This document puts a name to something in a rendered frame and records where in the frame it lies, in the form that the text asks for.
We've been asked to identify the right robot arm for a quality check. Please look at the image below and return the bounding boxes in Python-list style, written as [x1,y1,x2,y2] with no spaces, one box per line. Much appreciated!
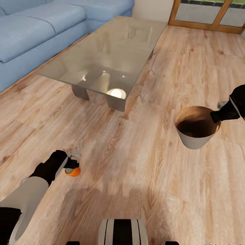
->
[210,85,245,123]

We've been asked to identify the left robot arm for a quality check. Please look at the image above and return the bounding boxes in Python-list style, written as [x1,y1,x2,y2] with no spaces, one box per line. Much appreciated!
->
[0,150,82,245]

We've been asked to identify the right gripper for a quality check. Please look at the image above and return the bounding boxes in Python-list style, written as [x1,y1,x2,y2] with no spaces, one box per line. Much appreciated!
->
[210,106,240,123]

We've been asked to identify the trash can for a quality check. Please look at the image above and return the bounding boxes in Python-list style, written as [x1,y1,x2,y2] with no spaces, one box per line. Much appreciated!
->
[174,106,221,149]

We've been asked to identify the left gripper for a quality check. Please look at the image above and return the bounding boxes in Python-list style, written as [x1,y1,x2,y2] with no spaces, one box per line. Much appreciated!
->
[63,158,79,169]

